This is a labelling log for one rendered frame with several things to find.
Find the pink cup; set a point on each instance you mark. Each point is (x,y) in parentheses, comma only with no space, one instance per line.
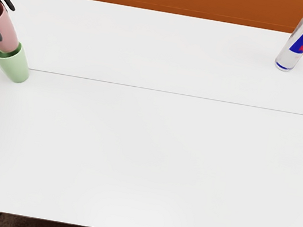
(6,31)

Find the silver and blue can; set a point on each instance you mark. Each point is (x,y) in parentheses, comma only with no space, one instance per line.
(298,45)

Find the light green cup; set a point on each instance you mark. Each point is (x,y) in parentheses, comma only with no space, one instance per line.
(14,65)

